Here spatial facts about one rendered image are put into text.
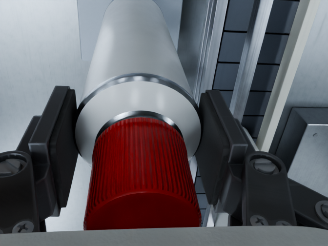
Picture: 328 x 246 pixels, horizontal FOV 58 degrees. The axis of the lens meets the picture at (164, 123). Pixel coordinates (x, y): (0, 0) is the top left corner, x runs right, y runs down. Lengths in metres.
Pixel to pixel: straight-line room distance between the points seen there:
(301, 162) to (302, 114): 0.08
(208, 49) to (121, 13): 0.20
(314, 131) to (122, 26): 0.38
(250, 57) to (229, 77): 0.10
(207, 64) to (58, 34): 0.19
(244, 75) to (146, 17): 0.14
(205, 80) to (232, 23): 0.08
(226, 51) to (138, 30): 0.23
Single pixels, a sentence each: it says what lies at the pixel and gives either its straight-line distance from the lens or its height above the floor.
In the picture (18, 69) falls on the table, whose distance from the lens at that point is 0.45.
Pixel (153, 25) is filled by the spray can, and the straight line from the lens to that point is 0.18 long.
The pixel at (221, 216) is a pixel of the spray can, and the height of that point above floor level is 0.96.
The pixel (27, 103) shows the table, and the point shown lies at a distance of 0.47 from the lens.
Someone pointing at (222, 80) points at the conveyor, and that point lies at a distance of 0.39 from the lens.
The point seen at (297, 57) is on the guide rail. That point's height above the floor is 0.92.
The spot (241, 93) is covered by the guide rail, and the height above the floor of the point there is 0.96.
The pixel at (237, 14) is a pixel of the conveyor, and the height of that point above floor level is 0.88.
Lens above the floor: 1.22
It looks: 56 degrees down
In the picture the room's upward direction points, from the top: 170 degrees clockwise
